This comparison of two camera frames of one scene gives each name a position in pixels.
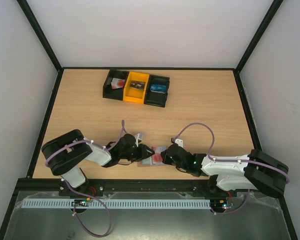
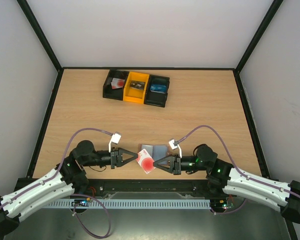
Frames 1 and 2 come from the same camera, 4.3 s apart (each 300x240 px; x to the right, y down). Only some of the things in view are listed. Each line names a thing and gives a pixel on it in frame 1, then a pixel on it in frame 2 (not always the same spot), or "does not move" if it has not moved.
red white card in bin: (117, 83) does not move
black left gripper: (143, 152) to (118, 161)
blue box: (157, 88) does not move
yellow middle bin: (134, 95) does not move
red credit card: (156, 157) to (145, 161)
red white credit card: (117, 83) does not move
